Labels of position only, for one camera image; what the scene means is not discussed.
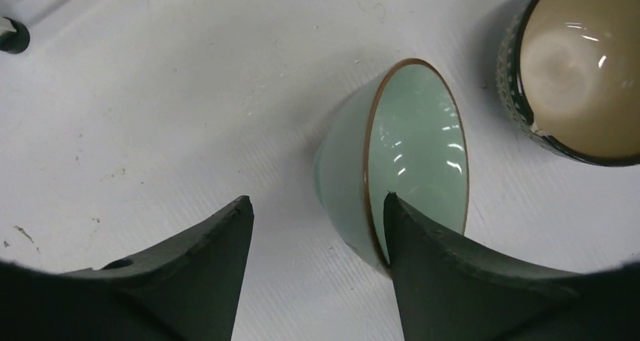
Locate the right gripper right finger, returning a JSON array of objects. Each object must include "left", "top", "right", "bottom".
[{"left": 383, "top": 193, "right": 639, "bottom": 340}]

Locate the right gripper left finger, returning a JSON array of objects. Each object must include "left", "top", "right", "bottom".
[{"left": 1, "top": 195, "right": 254, "bottom": 340}]

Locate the mint green bowl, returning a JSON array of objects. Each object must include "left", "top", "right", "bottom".
[{"left": 313, "top": 58, "right": 469, "bottom": 275}]

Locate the brown dish under right arm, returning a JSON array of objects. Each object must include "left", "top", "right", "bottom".
[{"left": 496, "top": 0, "right": 639, "bottom": 167}]

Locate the steel two-tier dish rack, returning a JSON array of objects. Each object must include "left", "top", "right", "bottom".
[{"left": 0, "top": 17, "right": 31, "bottom": 54}]

